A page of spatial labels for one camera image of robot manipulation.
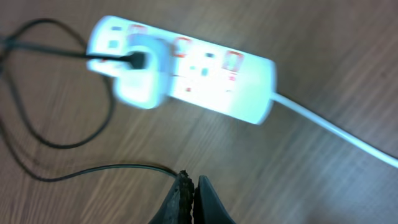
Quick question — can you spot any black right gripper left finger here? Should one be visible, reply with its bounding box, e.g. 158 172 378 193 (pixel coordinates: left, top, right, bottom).
149 170 195 224

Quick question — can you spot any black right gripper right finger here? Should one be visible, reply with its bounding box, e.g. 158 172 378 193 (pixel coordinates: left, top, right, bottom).
193 175 236 224

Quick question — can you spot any black USB charging cable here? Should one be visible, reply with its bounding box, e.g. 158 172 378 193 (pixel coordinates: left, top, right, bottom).
0 17 180 183

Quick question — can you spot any white charger plug adapter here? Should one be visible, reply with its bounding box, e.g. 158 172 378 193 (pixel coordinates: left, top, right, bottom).
113 34 172 110

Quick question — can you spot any white power strip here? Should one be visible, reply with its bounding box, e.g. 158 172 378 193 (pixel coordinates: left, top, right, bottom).
87 16 275 124

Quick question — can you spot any white power strip cord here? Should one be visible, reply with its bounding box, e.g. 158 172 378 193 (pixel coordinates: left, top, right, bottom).
271 91 398 169

